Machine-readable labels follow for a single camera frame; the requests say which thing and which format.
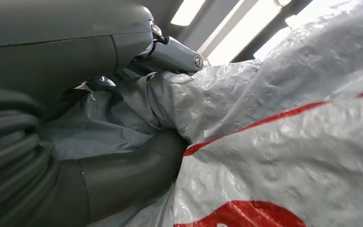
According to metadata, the ceiling light panel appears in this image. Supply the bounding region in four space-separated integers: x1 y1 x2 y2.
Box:
170 0 207 26

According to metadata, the small grey courier bag package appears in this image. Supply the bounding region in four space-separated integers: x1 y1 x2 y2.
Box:
42 0 363 227

